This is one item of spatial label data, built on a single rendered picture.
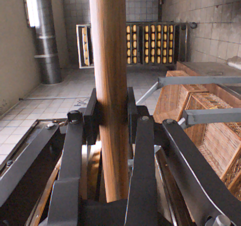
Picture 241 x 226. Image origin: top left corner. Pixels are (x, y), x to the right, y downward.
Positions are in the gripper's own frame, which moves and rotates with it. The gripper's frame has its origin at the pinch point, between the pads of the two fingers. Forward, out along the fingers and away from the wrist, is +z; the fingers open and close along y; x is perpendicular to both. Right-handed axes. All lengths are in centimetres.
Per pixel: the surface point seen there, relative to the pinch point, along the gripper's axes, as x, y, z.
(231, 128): -32, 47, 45
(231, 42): -8, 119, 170
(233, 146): -52, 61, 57
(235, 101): -29, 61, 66
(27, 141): -84, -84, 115
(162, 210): -81, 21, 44
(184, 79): -23, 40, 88
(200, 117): -23, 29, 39
